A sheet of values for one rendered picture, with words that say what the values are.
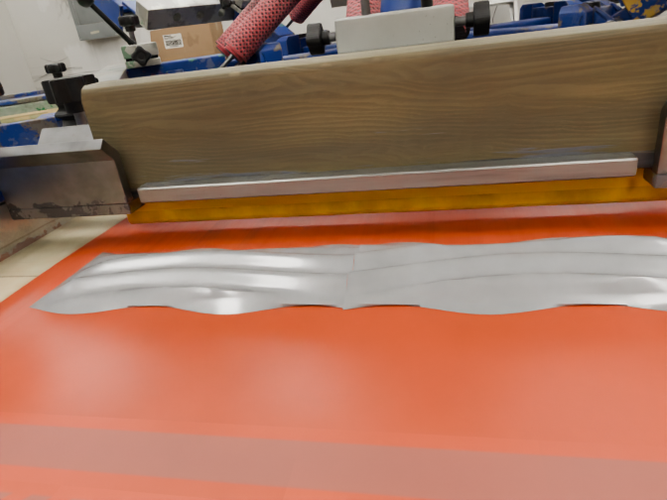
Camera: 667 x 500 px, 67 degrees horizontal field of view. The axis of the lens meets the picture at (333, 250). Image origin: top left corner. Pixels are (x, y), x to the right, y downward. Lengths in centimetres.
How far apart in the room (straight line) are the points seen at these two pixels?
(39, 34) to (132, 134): 537
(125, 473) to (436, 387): 11
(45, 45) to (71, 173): 533
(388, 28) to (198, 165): 30
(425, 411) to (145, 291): 17
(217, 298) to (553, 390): 16
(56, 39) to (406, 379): 550
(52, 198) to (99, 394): 20
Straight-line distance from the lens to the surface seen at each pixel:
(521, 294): 24
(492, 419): 18
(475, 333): 22
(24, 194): 41
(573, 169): 30
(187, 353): 24
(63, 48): 559
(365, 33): 58
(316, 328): 23
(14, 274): 39
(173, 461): 19
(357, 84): 30
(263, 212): 35
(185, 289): 28
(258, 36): 96
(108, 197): 37
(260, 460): 18
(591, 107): 31
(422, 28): 58
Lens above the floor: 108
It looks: 25 degrees down
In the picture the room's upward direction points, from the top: 8 degrees counter-clockwise
